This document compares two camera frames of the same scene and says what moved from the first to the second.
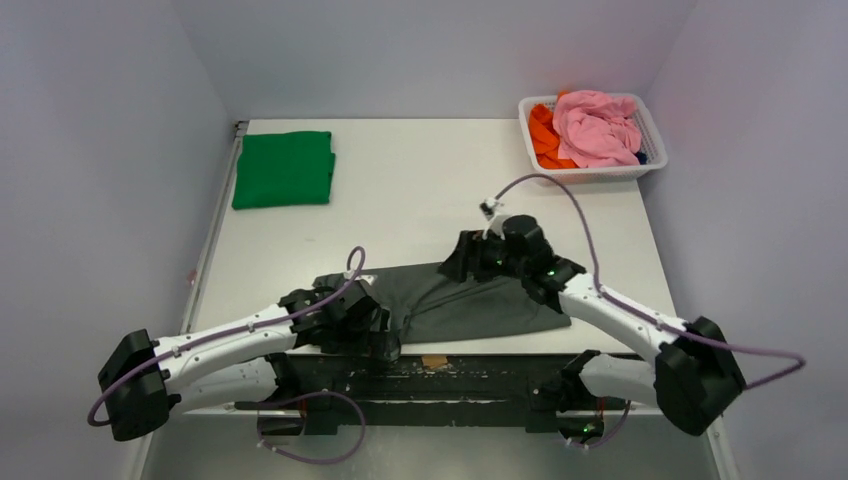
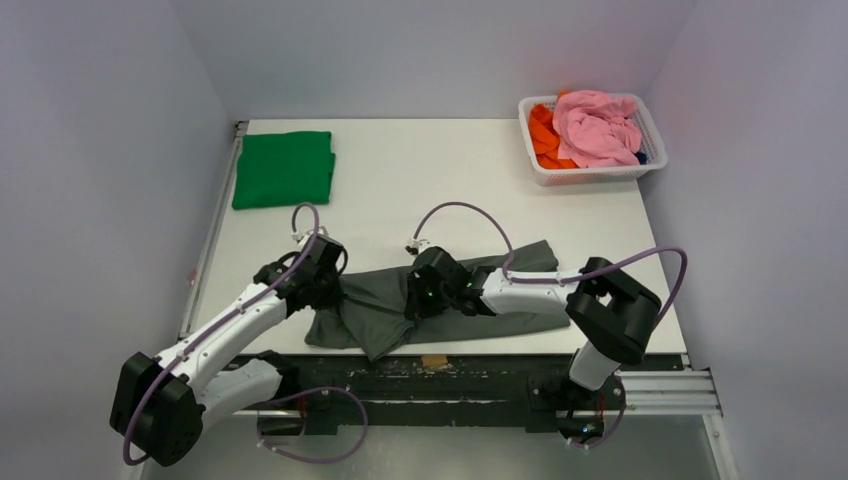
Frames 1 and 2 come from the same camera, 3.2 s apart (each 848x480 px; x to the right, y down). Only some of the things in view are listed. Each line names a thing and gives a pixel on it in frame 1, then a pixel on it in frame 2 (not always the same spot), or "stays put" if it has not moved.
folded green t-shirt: (284, 169) stays put
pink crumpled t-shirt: (596, 130) stays put
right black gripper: (465, 252) -> (416, 304)
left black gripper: (382, 324) -> (328, 291)
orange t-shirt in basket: (545, 138) stays put
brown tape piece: (434, 361) stays put
